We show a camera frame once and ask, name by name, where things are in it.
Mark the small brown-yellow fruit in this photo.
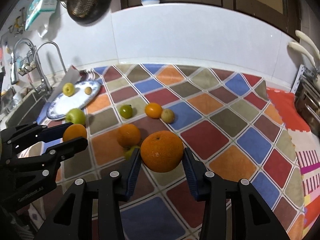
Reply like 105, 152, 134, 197
85, 87, 92, 95

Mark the small dark green fruit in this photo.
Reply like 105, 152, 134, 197
119, 105, 133, 119

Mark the orange tangerine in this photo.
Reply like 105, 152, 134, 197
116, 124, 141, 148
62, 124, 87, 142

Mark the red patterned foam mat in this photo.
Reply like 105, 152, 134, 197
266, 88, 319, 239

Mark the green fruit with calyx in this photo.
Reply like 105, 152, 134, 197
124, 145, 140, 160

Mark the white paper sheet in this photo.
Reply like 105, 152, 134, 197
48, 66, 81, 102

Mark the steel pot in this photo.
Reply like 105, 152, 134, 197
295, 76, 319, 137

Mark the tall chrome gooseneck faucet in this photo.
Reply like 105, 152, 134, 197
35, 41, 68, 78

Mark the small tan pear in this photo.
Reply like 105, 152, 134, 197
161, 109, 175, 124

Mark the large green apple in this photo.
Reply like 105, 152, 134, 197
65, 108, 86, 126

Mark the large orange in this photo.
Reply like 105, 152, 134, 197
140, 131, 184, 173

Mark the teal white tissue box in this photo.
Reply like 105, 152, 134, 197
25, 0, 57, 37

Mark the yellow apple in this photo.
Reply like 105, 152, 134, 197
62, 82, 75, 97

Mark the steel kitchen sink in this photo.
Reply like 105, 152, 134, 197
4, 92, 49, 127

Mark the blue white oval plate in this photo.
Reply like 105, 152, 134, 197
46, 80, 101, 120

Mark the chrome pull-down faucet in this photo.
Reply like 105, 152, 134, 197
10, 38, 52, 94

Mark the cream handled knife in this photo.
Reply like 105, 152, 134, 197
288, 41, 316, 68
295, 30, 320, 59

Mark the black wire sink caddy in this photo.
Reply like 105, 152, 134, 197
18, 50, 36, 76

